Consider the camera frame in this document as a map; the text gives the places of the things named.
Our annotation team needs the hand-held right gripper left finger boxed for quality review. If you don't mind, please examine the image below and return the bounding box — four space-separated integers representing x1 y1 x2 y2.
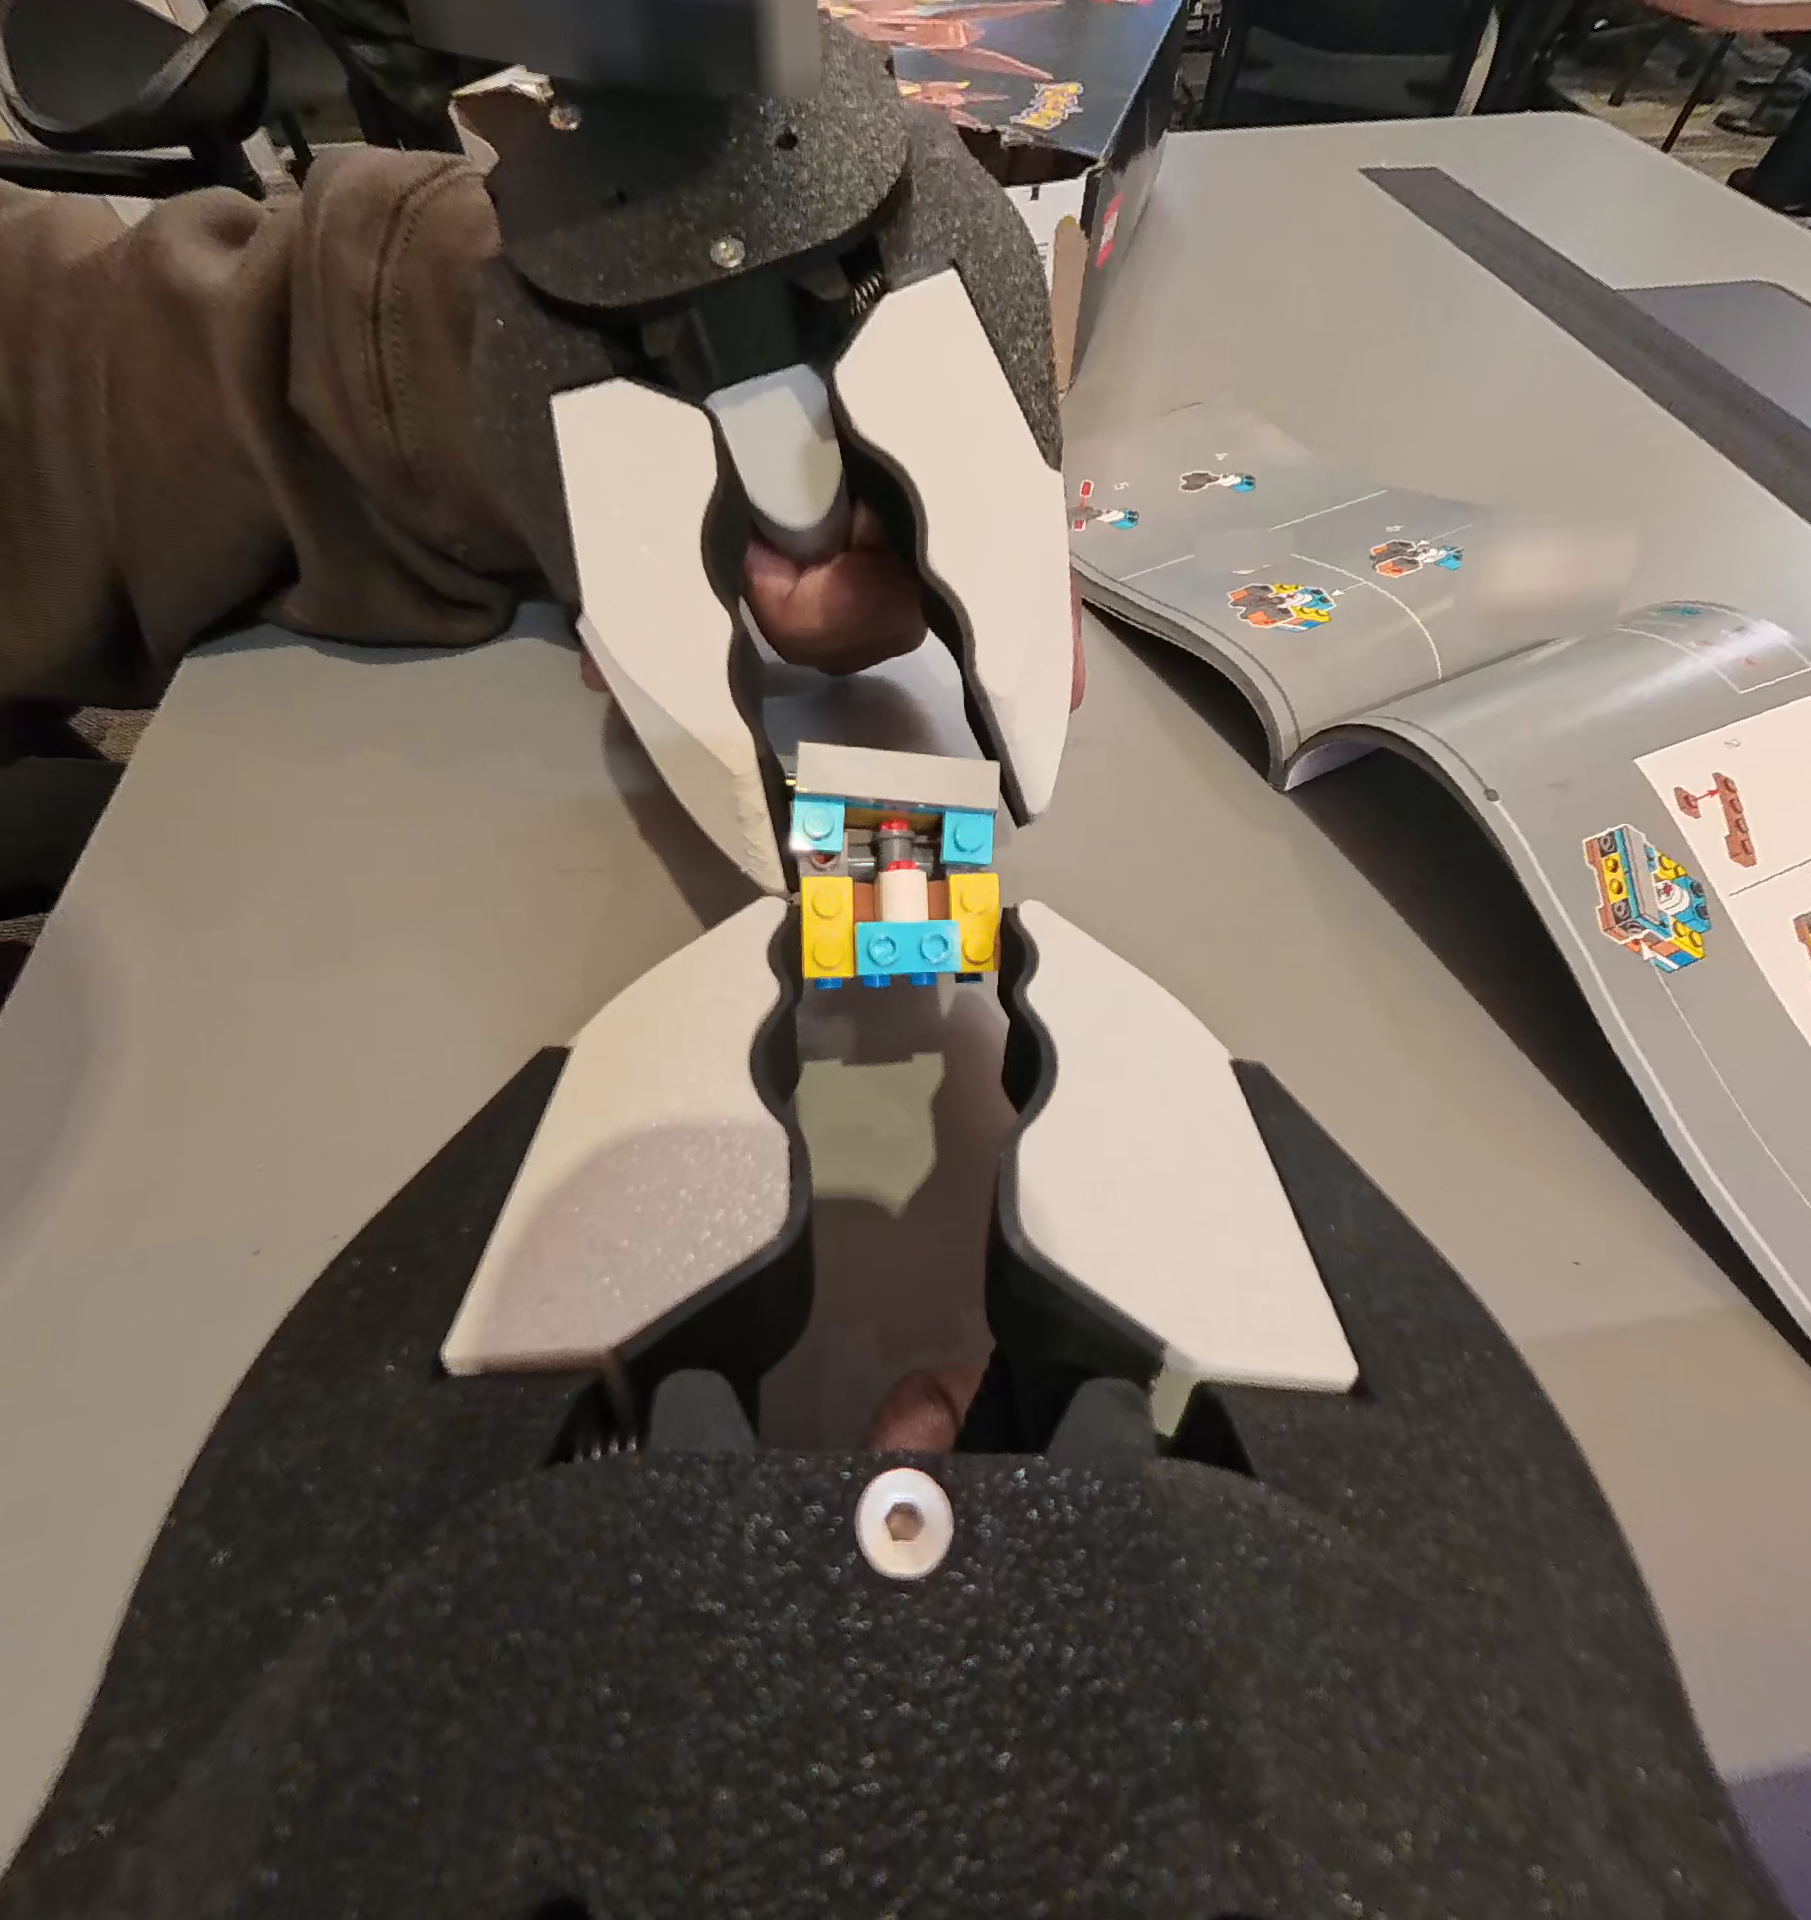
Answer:
440 896 819 1405

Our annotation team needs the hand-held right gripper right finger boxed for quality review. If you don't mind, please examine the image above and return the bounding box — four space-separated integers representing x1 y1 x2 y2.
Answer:
996 896 1364 1412

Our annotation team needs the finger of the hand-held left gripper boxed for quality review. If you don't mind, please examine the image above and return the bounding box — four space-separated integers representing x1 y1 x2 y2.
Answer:
546 375 798 902
827 269 1085 827

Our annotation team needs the multicoloured brick model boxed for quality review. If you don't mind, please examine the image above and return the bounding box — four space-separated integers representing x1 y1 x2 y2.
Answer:
794 821 1008 996

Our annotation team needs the person's left forearm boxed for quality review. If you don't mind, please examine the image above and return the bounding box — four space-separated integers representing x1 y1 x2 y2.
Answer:
0 149 584 752

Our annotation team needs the person's left hand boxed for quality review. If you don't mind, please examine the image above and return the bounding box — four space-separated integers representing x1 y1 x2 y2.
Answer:
741 510 931 676

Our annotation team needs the person's right hand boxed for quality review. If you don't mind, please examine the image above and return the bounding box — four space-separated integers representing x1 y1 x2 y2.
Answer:
863 1357 1000 1454

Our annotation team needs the torn cardboard box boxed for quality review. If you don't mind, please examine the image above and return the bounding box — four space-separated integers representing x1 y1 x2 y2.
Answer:
448 60 566 159

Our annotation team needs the printed brick set box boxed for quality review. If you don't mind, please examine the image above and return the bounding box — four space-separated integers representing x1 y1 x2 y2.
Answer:
821 0 1195 369

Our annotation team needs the black office chair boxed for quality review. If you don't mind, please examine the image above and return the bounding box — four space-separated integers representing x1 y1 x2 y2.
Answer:
0 0 328 196

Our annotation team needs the black mesh chair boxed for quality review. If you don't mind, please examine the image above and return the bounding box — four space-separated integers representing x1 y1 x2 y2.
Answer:
1197 0 1503 133

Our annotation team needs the brick instruction booklet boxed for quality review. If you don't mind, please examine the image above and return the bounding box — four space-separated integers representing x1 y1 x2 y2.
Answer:
1063 396 1811 1403

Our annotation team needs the grey desk cable flap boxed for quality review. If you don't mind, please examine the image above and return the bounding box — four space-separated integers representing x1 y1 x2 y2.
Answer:
1362 161 1811 571

